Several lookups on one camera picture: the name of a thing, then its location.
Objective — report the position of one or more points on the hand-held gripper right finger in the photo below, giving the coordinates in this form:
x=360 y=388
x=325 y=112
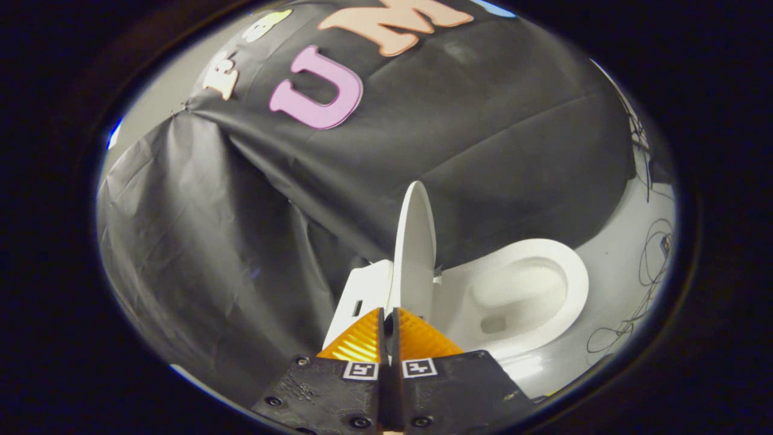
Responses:
x=459 y=393

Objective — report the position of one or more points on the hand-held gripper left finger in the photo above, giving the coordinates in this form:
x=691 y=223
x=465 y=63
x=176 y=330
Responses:
x=329 y=393

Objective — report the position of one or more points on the white toilet lid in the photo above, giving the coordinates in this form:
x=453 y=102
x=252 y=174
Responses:
x=415 y=254

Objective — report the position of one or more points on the white ceramic toilet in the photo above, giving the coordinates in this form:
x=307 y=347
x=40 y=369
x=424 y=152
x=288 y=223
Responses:
x=368 y=284

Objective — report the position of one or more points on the black backdrop cloth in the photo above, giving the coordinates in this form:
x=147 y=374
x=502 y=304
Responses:
x=483 y=151

